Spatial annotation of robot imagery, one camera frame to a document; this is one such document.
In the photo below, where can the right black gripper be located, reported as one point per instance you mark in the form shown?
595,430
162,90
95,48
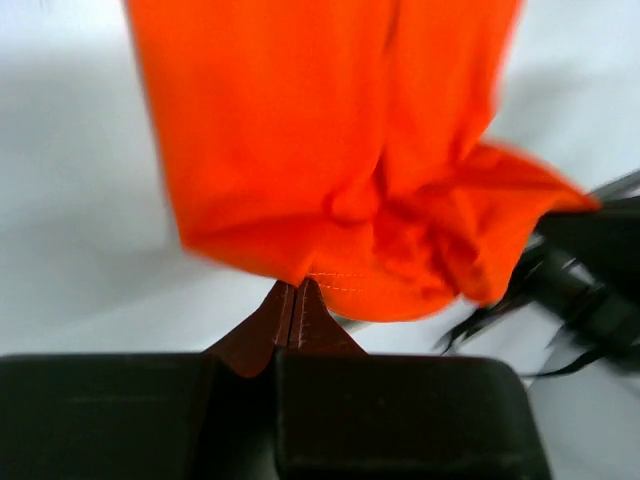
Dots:
584,270

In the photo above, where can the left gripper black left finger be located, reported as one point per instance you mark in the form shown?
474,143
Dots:
204,415

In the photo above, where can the orange t-shirt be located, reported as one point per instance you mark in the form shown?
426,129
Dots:
342,141

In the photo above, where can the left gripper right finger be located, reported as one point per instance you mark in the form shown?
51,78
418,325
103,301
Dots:
342,413

